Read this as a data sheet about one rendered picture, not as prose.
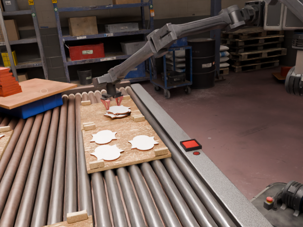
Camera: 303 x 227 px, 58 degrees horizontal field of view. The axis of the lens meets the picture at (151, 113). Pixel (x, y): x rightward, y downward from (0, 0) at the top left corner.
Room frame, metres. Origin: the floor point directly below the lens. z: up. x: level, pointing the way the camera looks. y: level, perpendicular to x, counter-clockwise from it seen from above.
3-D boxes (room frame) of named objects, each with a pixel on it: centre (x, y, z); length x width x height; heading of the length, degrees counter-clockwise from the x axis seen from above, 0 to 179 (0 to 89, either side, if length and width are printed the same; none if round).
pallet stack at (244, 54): (6.60, -2.47, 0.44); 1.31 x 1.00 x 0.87; 107
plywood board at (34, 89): (1.84, 0.86, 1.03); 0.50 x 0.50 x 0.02; 54
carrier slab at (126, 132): (1.17, 0.15, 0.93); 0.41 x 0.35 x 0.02; 15
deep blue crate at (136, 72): (5.87, 0.35, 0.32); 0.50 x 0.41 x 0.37; 103
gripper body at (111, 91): (1.55, 0.22, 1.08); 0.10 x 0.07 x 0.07; 136
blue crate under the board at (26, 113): (1.79, 0.82, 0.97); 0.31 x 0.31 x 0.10; 54
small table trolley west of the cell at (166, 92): (4.94, -0.37, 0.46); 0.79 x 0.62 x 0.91; 17
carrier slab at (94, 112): (1.57, 0.25, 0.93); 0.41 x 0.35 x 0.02; 13
